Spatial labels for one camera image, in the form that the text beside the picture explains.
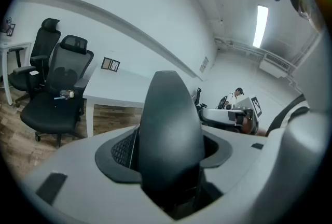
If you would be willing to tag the black picture frame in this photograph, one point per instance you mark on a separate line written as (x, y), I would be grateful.
(115, 65)

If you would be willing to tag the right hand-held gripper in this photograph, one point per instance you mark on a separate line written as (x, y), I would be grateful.
(220, 116)

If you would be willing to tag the black swivel chair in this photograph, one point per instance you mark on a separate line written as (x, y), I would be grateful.
(199, 99)

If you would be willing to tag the white wall notice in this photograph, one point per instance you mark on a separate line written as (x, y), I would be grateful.
(204, 64)

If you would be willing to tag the long ceiling light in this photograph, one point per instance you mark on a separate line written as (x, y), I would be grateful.
(260, 26)

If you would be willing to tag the clear plastic bottle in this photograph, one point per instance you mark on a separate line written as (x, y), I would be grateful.
(67, 93)

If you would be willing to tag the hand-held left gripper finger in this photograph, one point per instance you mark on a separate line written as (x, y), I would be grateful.
(171, 127)

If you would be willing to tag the black mesh office chair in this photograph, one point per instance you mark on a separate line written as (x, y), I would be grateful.
(44, 44)
(52, 114)

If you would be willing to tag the white table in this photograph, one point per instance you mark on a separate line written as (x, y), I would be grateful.
(116, 88)

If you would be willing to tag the person's right forearm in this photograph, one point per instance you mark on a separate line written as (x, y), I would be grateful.
(249, 127)

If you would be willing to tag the blue pen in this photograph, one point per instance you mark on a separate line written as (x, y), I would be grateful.
(60, 98)

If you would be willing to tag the white desk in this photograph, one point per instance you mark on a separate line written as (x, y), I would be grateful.
(15, 45)

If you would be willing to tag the small dark picture frame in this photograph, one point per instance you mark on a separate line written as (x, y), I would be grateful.
(10, 29)

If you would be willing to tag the brown picture frame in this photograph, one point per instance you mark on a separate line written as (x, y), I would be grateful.
(105, 62)

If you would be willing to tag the white paper slip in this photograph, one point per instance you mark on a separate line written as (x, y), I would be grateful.
(33, 72)

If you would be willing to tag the white air conditioner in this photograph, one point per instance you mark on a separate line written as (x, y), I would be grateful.
(275, 64)

